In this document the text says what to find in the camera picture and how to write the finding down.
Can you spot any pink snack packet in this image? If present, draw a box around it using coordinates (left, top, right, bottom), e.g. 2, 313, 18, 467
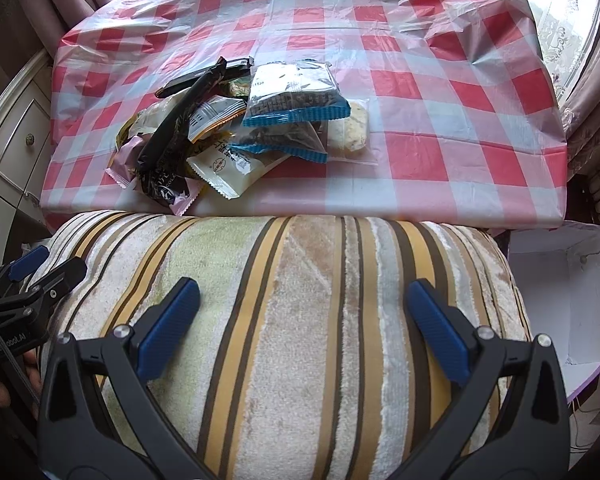
105, 133, 204, 217

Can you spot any black chocolate bar wrapper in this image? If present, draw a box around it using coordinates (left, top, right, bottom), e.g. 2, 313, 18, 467
137, 56, 227, 193

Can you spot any white cream cracker packet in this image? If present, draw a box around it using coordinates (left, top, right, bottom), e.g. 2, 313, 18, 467
186, 131, 289, 200

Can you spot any white orange snack packet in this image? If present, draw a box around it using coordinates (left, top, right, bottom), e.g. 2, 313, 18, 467
187, 96, 247, 143

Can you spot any clear yellow cake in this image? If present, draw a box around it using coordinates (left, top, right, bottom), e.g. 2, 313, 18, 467
326, 100, 377, 166

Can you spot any person left hand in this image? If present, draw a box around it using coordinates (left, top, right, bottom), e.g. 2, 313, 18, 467
0, 350, 42, 420

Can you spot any white cabinet with drawers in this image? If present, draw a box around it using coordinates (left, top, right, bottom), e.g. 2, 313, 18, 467
0, 50, 53, 265

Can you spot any white purple storage box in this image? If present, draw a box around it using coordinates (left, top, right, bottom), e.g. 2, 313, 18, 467
507, 221, 600, 400

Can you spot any striped plush sofa cover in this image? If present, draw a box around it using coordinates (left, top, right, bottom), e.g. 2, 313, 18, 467
46, 210, 531, 479

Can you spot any red white checkered tablecloth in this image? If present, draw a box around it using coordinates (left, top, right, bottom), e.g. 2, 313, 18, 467
41, 0, 567, 229

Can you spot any white lace curtain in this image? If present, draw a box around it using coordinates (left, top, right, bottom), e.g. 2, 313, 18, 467
528, 0, 600, 103

